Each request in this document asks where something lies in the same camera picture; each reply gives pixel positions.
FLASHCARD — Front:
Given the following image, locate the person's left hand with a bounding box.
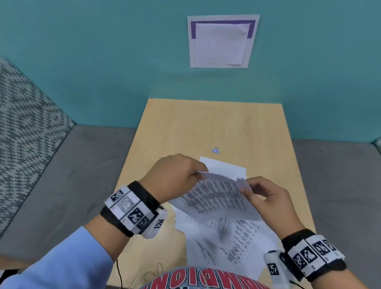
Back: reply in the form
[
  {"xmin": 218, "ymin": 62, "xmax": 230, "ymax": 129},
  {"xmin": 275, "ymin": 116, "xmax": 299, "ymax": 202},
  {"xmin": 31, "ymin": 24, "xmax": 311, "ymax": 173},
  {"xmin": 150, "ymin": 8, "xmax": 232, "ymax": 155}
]
[{"xmin": 137, "ymin": 152, "xmax": 209, "ymax": 207}]

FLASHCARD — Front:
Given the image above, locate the person's right hand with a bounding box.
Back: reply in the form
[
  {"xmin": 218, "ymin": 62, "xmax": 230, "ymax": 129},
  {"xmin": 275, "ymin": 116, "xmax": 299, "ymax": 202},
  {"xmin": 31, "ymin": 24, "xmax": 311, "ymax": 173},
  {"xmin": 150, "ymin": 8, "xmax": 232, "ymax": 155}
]
[{"xmin": 237, "ymin": 175, "xmax": 308, "ymax": 242}]

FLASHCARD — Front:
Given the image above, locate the printed text paper sheet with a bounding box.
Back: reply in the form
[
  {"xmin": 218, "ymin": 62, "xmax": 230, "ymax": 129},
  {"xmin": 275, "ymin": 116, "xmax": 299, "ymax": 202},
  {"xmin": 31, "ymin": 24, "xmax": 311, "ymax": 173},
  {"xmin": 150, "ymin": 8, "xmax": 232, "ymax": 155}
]
[{"xmin": 168, "ymin": 170, "xmax": 265, "ymax": 228}]

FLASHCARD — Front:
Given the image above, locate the person's right forearm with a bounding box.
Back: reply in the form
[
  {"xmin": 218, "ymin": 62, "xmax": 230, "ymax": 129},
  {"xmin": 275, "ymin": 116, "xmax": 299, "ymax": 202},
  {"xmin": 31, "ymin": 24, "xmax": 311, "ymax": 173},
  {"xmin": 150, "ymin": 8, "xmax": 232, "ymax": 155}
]
[{"xmin": 310, "ymin": 265, "xmax": 381, "ymax": 289}]

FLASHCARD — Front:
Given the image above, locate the person's left forearm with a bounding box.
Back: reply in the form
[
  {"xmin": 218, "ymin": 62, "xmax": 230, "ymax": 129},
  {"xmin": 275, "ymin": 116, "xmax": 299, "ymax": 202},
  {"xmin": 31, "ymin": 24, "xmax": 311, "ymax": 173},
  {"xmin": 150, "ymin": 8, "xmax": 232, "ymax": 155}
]
[{"xmin": 83, "ymin": 208, "xmax": 137, "ymax": 264}]

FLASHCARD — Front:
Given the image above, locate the blank white paper sheet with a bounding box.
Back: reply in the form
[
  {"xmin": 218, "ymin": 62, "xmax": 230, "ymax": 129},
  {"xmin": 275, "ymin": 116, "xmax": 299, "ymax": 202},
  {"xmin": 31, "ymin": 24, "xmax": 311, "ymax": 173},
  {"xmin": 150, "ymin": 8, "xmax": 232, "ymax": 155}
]
[{"xmin": 198, "ymin": 156, "xmax": 248, "ymax": 181}]

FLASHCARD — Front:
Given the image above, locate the small white paper sheet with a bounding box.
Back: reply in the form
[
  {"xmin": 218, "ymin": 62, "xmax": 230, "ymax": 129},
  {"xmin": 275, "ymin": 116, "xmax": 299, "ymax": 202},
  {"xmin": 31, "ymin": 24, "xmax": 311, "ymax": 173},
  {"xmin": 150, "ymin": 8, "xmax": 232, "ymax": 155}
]
[{"xmin": 173, "ymin": 208, "xmax": 208, "ymax": 235}]

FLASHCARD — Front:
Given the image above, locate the printed table paper sheet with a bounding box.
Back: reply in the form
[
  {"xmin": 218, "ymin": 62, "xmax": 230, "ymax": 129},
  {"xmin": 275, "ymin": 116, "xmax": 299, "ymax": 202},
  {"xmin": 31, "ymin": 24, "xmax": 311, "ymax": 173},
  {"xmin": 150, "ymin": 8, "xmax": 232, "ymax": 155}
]
[{"xmin": 184, "ymin": 216, "xmax": 283, "ymax": 281}]

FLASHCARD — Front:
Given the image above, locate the black wristband with marker tags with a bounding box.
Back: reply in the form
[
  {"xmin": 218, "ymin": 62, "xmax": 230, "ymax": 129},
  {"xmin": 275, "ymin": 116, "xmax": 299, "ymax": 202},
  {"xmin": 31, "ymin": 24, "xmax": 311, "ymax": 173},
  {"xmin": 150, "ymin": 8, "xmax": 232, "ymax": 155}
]
[
  {"xmin": 279, "ymin": 228, "xmax": 349, "ymax": 284},
  {"xmin": 99, "ymin": 179, "xmax": 165, "ymax": 240}
]

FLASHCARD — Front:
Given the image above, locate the grey bench seat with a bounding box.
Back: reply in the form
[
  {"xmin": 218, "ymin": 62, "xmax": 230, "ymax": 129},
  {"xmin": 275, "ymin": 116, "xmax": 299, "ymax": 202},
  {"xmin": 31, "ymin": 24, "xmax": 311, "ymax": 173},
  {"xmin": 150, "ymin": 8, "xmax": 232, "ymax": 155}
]
[
  {"xmin": 0, "ymin": 122, "xmax": 138, "ymax": 267},
  {"xmin": 285, "ymin": 139, "xmax": 381, "ymax": 289}
]

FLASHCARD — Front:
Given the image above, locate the red lettered grey shirt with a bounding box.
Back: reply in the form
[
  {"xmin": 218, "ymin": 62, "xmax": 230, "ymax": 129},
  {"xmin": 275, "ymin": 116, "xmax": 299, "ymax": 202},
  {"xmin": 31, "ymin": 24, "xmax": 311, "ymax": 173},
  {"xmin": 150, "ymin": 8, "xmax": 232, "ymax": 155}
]
[{"xmin": 130, "ymin": 264, "xmax": 288, "ymax": 289}]

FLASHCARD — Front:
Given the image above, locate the light blue sleeve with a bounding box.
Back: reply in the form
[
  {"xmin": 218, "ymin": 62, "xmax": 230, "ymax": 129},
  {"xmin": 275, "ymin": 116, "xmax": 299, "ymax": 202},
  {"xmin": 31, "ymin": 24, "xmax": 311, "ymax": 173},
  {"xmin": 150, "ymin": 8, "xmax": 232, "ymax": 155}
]
[{"xmin": 0, "ymin": 223, "xmax": 116, "ymax": 289}]

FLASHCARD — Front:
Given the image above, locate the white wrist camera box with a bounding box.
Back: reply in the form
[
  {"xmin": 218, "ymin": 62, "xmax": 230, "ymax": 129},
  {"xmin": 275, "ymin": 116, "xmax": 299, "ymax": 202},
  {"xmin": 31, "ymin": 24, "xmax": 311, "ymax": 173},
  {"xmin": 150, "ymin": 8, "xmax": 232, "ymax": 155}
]
[
  {"xmin": 262, "ymin": 249, "xmax": 293, "ymax": 289},
  {"xmin": 142, "ymin": 208, "xmax": 169, "ymax": 240}
]

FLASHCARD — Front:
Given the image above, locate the white blank wall sheet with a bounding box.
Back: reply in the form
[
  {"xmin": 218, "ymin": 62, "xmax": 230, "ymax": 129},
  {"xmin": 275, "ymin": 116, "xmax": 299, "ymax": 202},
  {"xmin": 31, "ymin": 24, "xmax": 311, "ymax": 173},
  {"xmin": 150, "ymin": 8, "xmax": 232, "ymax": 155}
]
[{"xmin": 193, "ymin": 21, "xmax": 251, "ymax": 66}]

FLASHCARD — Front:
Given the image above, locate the purple bordered wall sheet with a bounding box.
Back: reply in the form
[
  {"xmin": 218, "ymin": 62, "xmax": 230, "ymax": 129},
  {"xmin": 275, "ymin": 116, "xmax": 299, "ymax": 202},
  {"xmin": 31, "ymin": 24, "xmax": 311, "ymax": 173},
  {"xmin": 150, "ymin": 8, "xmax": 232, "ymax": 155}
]
[{"xmin": 185, "ymin": 12, "xmax": 261, "ymax": 71}]

